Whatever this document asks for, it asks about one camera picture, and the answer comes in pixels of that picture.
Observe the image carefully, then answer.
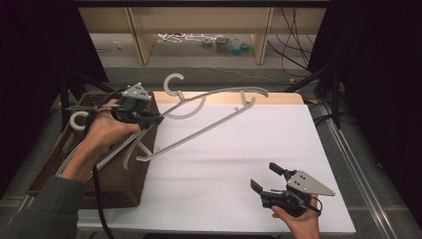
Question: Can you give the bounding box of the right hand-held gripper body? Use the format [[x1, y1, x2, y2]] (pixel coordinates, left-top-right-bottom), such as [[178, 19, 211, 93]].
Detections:
[[259, 169, 336, 217]]

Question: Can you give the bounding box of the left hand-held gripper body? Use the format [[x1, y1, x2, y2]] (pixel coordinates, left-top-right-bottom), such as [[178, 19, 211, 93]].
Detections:
[[110, 82, 157, 129]]

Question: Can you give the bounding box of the brown wicker basket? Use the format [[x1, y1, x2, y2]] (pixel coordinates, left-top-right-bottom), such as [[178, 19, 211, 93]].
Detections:
[[25, 92, 159, 210]]

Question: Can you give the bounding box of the person's right hand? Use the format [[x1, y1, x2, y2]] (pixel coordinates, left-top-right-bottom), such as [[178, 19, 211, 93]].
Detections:
[[271, 196, 322, 239]]

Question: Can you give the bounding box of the person's left hand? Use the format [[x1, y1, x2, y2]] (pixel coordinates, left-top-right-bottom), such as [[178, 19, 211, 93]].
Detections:
[[82, 99, 141, 157]]

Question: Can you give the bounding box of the black metal stand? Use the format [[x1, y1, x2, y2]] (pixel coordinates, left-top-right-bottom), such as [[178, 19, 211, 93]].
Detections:
[[60, 69, 115, 133], [284, 56, 343, 130]]

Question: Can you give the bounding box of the green toy block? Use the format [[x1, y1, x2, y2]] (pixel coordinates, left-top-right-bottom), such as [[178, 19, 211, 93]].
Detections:
[[215, 36, 232, 54]]

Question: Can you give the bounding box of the black curtain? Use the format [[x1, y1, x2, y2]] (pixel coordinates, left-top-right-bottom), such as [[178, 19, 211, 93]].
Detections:
[[307, 0, 422, 220], [0, 0, 109, 200]]

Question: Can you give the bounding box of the blue toy piece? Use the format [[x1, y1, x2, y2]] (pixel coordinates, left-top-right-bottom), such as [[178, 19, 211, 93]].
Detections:
[[230, 40, 242, 57]]

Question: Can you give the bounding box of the wooden shelf unit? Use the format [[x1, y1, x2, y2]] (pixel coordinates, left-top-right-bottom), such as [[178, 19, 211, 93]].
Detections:
[[79, 6, 327, 66]]

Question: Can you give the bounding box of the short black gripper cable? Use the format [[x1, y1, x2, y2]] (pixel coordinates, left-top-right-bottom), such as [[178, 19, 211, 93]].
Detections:
[[309, 194, 323, 214]]

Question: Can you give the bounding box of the metal floor rail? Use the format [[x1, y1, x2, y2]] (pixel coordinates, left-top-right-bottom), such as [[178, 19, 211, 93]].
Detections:
[[317, 102, 401, 239]]

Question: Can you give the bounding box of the white cord on floor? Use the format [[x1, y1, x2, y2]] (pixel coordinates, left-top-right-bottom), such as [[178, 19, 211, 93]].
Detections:
[[156, 32, 207, 45]]

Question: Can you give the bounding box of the thin grey floor cable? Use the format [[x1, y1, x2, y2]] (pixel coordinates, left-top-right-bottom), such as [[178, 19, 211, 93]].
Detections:
[[185, 64, 295, 86]]

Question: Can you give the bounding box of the black power cable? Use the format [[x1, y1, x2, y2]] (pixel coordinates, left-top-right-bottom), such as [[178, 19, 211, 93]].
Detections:
[[280, 7, 312, 68], [266, 39, 312, 73]]

